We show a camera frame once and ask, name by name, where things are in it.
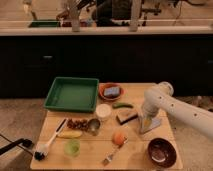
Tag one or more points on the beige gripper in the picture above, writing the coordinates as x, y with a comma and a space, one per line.
146, 121

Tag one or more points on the grey towel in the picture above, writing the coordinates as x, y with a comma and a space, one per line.
156, 122

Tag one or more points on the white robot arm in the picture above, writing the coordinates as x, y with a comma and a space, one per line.
160, 96

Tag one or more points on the white round cup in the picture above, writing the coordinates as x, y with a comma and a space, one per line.
103, 111

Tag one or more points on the green plastic cup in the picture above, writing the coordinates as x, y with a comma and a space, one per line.
72, 147

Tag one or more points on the dark brown bowl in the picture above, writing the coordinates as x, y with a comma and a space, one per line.
162, 152

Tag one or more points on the orange fruit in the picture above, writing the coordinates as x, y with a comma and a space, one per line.
118, 138

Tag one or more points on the green pea pod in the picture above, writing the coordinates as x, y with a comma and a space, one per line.
122, 105

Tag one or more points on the blue sponge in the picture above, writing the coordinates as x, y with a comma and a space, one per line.
111, 92

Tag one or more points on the orange bowl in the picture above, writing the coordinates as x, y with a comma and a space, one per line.
107, 85

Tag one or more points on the red grapes bunch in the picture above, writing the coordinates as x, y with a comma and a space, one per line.
78, 124

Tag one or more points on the green plastic tray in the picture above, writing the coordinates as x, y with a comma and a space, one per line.
72, 94

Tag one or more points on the yellow banana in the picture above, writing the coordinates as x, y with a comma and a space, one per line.
70, 134

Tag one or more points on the white dish brush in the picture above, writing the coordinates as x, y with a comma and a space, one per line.
42, 150

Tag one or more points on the green bin in background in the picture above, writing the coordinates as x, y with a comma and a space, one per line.
44, 23

